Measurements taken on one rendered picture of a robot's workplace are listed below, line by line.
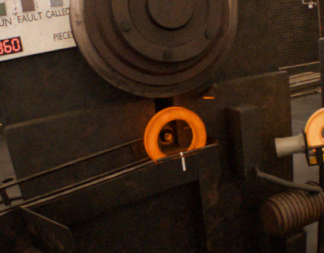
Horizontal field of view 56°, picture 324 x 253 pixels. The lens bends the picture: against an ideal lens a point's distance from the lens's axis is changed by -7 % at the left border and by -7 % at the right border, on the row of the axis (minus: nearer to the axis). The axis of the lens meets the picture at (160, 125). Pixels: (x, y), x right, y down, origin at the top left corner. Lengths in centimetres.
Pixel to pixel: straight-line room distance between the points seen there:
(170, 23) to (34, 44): 40
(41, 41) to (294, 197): 88
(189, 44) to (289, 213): 57
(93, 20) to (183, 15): 22
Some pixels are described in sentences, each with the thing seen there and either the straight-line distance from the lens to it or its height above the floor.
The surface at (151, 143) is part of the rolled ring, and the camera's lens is 91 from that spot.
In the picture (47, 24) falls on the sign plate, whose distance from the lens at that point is 97.
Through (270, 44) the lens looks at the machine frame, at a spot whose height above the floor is 97.
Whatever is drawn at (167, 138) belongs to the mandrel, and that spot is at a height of 73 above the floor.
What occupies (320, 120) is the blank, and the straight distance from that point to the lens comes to 101.
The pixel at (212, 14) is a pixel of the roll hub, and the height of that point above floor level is 108.
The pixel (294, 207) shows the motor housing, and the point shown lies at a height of 51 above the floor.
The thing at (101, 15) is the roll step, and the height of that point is 112.
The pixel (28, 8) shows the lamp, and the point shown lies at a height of 119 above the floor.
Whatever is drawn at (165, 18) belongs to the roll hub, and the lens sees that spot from 78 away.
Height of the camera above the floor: 102
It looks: 14 degrees down
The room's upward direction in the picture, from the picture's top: 9 degrees counter-clockwise
